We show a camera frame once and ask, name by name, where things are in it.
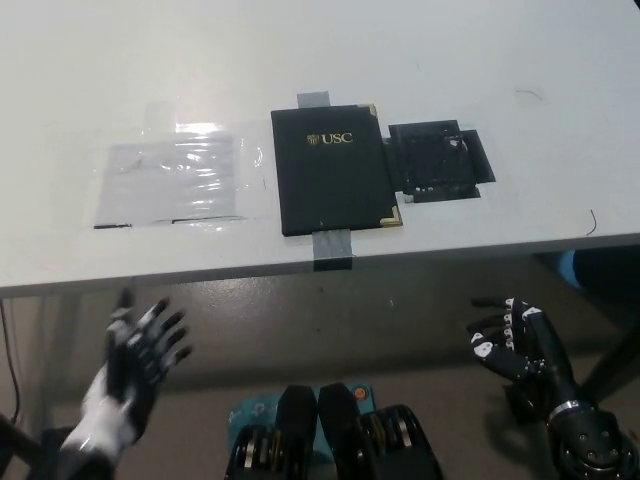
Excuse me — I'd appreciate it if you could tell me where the blue object under table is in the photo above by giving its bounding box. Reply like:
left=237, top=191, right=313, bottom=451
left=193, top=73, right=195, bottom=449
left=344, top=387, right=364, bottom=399
left=549, top=251, right=584, bottom=291

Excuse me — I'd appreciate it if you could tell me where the black diary with gold corners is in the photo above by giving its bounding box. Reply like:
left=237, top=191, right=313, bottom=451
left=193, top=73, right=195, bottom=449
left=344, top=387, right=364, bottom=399
left=270, top=103, right=405, bottom=239

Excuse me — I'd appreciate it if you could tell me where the black table leg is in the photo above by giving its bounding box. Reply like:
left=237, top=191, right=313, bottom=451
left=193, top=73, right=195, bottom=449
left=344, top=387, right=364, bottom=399
left=584, top=299, right=640, bottom=407

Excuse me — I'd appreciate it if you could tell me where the black tape patch on desk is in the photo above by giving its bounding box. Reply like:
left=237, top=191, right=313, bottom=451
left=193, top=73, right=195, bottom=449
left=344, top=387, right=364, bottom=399
left=382, top=119, right=497, bottom=204

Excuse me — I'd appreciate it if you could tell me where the teal router box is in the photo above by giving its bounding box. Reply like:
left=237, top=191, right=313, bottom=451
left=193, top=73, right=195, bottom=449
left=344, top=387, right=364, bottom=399
left=227, top=380, right=374, bottom=457

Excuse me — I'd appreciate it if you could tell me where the thin black cable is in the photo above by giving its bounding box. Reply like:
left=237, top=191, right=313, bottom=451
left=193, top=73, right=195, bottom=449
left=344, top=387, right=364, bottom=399
left=0, top=299, right=24, bottom=422

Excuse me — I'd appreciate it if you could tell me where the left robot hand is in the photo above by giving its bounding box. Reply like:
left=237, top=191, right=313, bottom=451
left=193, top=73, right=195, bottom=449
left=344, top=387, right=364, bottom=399
left=62, top=288, right=195, bottom=453

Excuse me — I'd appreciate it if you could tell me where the grey duct tape strip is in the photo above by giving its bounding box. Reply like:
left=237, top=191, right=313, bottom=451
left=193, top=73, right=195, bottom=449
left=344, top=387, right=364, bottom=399
left=297, top=91, right=357, bottom=273

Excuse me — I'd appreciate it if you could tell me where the clear plastic tape sheet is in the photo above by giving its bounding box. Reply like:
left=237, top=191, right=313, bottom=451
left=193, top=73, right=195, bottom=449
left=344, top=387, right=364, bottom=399
left=44, top=102, right=267, bottom=231

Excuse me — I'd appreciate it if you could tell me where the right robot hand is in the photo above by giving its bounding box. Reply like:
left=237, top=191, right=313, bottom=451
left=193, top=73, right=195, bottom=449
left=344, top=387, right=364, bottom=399
left=466, top=297, right=582, bottom=412

